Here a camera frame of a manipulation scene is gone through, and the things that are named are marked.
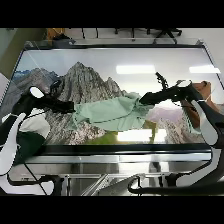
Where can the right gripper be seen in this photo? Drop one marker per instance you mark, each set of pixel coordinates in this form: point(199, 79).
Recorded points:
point(150, 97)

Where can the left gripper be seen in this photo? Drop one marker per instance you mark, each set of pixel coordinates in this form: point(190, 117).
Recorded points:
point(65, 107)

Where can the pale green T-shirt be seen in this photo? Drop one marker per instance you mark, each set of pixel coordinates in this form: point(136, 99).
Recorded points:
point(110, 113)

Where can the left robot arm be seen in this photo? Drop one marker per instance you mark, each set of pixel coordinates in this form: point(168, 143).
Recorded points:
point(10, 143)

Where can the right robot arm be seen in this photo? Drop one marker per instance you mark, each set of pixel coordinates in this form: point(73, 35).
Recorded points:
point(208, 125)

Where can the white garment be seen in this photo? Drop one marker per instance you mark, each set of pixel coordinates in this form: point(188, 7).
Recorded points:
point(36, 124)

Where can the dark green garment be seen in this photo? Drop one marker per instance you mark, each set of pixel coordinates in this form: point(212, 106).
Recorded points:
point(30, 146)

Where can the brown garment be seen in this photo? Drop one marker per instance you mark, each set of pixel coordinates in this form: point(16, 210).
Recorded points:
point(202, 89)

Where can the black office chair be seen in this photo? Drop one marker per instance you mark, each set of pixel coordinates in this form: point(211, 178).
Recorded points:
point(166, 33)

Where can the silver frame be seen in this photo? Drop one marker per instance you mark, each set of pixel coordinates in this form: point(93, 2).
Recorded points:
point(113, 160)

